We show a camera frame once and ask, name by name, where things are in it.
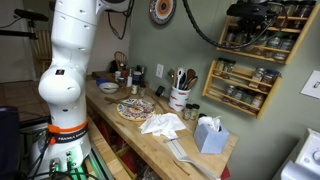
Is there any tall white steel-top grinder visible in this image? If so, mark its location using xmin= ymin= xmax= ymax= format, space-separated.
xmin=126 ymin=68 xmax=133 ymax=88

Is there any black camera on tripod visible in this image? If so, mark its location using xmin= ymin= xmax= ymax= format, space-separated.
xmin=0 ymin=9 xmax=50 ymax=39

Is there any blue plastic bowl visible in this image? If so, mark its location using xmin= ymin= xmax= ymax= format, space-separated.
xmin=95 ymin=77 xmax=111 ymax=87

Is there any round wooden chair back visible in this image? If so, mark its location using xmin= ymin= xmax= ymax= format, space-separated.
xmin=113 ymin=50 xmax=129 ymax=68

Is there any spice jar green lid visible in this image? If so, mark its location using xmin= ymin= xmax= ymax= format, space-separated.
xmin=265 ymin=33 xmax=283 ymax=58

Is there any wooden bench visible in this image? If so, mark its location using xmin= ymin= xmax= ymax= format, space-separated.
xmin=87 ymin=116 xmax=134 ymax=180

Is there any white crumpled cloth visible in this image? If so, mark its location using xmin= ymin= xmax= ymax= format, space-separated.
xmin=139 ymin=112 xmax=188 ymax=140

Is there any blue tissue box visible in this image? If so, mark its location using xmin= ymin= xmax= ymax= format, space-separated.
xmin=193 ymin=115 xmax=231 ymax=155

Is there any small black phone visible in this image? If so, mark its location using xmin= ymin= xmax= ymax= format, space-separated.
xmin=154 ymin=85 xmax=166 ymax=98

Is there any small metal shaker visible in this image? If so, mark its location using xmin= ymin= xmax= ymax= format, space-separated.
xmin=139 ymin=83 xmax=147 ymax=98

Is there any white slotted spoon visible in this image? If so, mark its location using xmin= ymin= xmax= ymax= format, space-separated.
xmin=175 ymin=68 xmax=187 ymax=90

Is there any dark spice jar black lid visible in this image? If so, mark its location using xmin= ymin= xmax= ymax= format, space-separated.
xmin=274 ymin=34 xmax=296 ymax=62

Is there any white plastic spatula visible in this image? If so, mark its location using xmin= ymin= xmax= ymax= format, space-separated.
xmin=166 ymin=139 xmax=221 ymax=180

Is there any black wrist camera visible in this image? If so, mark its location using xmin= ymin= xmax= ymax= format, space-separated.
xmin=226 ymin=3 xmax=268 ymax=18

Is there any white utensil crock red fish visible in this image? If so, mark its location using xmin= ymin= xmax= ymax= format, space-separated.
xmin=168 ymin=84 xmax=192 ymax=113

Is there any spice jar silver lid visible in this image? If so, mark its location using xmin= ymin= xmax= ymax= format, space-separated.
xmin=249 ymin=67 xmax=266 ymax=89

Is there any metal ladle wooden handle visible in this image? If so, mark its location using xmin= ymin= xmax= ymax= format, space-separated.
xmin=104 ymin=94 xmax=158 ymax=114

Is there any metal utensil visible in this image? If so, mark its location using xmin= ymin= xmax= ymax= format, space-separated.
xmin=167 ymin=68 xmax=177 ymax=88

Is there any white light switch plate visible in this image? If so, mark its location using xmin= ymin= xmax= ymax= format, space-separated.
xmin=300 ymin=69 xmax=320 ymax=100

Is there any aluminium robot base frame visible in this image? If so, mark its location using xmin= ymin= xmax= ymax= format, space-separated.
xmin=84 ymin=143 xmax=116 ymax=180

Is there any spice jar blue lid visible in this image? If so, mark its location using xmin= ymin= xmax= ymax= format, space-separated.
xmin=259 ymin=69 xmax=279 ymax=93

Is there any metal butter knife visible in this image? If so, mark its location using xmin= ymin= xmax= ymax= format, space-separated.
xmin=163 ymin=134 xmax=189 ymax=144

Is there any white wall outlet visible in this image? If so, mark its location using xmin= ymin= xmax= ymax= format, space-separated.
xmin=155 ymin=63 xmax=165 ymax=79

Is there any glass spice jar green label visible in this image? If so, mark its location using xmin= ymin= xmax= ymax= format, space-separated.
xmin=254 ymin=33 xmax=269 ymax=56

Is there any wooden wall spice rack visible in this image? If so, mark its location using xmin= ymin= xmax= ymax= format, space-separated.
xmin=216 ymin=2 xmax=320 ymax=65
xmin=202 ymin=59 xmax=284 ymax=120

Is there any white ceramic bowl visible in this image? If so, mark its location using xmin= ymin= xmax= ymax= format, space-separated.
xmin=98 ymin=81 xmax=120 ymax=94

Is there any colourful patterned round trivet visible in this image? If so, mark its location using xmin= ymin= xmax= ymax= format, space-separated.
xmin=116 ymin=98 xmax=157 ymax=123

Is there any white stove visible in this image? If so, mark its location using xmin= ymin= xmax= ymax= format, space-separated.
xmin=273 ymin=128 xmax=320 ymax=180

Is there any dark blue box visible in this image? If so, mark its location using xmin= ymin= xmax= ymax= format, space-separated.
xmin=0 ymin=105 xmax=21 ymax=179

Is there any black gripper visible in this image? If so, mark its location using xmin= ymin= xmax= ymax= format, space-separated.
xmin=237 ymin=15 xmax=264 ymax=34

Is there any brown wooden spoon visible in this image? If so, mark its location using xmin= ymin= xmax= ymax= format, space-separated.
xmin=185 ymin=68 xmax=197 ymax=88

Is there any decorative round wall plate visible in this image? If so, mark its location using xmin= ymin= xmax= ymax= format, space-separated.
xmin=148 ymin=0 xmax=178 ymax=26

